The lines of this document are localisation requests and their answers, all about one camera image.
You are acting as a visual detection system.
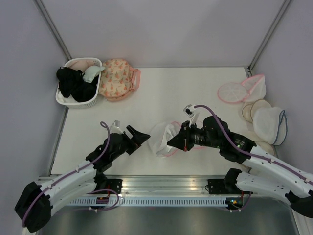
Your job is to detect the white bra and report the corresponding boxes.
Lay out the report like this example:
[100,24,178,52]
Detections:
[83,65,105,83]
[156,121,181,157]

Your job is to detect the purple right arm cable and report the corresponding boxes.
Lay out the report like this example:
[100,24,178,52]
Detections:
[194,104,313,213]

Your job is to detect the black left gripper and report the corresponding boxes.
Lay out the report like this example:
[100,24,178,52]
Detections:
[111,125,150,161]

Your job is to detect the white slotted cable duct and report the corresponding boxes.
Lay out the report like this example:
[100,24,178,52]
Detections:
[69,196,227,207]

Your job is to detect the right aluminium corner post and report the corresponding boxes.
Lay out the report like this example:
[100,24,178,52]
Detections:
[245,0,293,78]

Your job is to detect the beige bra cup upper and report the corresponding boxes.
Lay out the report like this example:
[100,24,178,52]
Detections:
[242,99,272,123]

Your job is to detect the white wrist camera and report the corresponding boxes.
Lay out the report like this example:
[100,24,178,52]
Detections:
[183,104,200,127]
[110,120,123,134]

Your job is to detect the pink mesh laundry bag flat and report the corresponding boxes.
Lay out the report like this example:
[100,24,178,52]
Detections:
[217,82,248,103]

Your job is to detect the aluminium corner post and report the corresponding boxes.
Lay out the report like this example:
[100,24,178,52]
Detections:
[245,0,293,78]
[33,0,72,60]

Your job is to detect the white plastic laundry basket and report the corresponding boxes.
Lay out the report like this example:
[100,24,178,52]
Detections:
[55,57,104,109]

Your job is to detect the pink rimmed mesh laundry bag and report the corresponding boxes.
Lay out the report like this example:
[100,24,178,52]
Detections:
[148,121,181,157]

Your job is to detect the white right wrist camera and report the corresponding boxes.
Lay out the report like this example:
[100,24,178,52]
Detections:
[183,104,200,127]

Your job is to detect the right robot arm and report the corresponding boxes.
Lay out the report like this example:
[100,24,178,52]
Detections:
[167,116,313,218]

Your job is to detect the pink mesh laundry bag open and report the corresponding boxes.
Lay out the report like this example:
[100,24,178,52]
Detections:
[241,74,266,102]

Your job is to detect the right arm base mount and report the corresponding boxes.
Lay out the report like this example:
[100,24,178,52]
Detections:
[206,168,250,195]

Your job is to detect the black bras in basket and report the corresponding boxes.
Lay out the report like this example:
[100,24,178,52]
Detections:
[56,67,98,102]

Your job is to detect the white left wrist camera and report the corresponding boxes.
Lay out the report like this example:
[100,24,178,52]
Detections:
[110,120,123,134]

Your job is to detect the white bra in basket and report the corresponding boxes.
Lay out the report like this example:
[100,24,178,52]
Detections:
[83,65,105,83]

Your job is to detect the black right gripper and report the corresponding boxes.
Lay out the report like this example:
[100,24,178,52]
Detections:
[167,120,221,151]

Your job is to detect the floral peach bra case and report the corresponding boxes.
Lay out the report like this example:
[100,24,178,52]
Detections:
[98,58,141,101]

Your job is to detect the left aluminium corner post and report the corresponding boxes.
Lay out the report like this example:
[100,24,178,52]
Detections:
[33,0,72,60]

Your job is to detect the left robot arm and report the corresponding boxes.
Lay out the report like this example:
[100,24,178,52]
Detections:
[14,121,150,233]

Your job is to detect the aluminium front rail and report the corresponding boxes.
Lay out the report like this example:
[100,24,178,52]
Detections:
[106,175,224,197]

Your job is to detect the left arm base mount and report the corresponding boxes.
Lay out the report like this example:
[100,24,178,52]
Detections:
[91,173,123,194]

